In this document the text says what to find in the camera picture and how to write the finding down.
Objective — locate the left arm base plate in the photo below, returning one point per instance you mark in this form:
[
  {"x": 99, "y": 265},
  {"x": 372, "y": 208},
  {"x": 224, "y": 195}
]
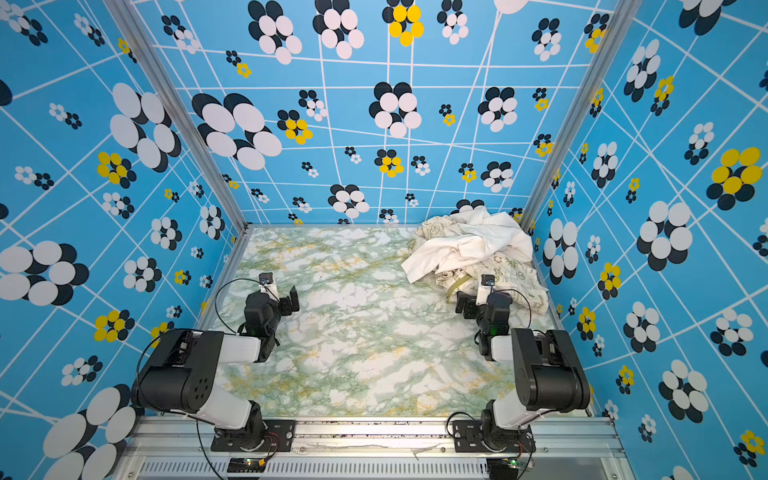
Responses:
[{"x": 268, "y": 436}]

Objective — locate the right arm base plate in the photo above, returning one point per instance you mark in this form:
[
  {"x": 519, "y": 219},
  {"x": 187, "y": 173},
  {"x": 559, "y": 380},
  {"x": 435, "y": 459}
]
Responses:
[{"x": 471, "y": 436}]

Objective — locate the plain white cloth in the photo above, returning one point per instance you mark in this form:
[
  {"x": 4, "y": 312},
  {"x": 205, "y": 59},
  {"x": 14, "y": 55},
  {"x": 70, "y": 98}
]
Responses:
[{"x": 450, "y": 242}]

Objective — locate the aluminium front rail frame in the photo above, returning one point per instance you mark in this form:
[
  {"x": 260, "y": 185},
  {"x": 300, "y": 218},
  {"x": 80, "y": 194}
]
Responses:
[{"x": 376, "y": 448}]

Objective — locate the cream green printed cloth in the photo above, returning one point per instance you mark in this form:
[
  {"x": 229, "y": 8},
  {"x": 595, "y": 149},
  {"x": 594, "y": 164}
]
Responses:
[{"x": 518, "y": 279}]

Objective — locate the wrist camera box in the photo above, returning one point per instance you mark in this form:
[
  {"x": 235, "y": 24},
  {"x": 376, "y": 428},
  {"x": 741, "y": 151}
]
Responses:
[
  {"x": 268, "y": 283},
  {"x": 485, "y": 288}
]

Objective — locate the right green circuit board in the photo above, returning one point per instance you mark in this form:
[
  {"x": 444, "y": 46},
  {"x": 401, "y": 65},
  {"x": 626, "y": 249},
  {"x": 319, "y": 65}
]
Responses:
[{"x": 502, "y": 469}]

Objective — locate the green circuit board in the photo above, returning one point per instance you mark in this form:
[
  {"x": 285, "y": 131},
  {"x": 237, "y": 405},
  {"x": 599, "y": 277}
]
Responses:
[
  {"x": 246, "y": 466},
  {"x": 502, "y": 469}
]

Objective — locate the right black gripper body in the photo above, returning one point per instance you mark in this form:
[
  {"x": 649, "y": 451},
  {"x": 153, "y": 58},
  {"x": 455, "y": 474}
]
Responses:
[{"x": 482, "y": 322}]

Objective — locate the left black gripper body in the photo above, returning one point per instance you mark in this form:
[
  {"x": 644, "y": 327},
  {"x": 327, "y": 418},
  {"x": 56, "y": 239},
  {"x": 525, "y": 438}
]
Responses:
[{"x": 275, "y": 314}]

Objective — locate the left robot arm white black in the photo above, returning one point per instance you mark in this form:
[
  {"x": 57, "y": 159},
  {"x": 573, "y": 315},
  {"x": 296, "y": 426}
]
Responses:
[{"x": 179, "y": 376}]

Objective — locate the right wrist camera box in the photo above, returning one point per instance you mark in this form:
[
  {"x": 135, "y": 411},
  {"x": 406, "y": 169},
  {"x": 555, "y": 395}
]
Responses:
[{"x": 485, "y": 288}]

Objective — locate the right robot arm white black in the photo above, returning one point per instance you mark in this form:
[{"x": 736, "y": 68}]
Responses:
[{"x": 548, "y": 374}]

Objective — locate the left green circuit board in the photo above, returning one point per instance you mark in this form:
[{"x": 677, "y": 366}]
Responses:
[{"x": 246, "y": 466}]

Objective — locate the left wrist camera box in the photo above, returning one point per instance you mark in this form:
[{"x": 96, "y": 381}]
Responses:
[{"x": 268, "y": 283}]

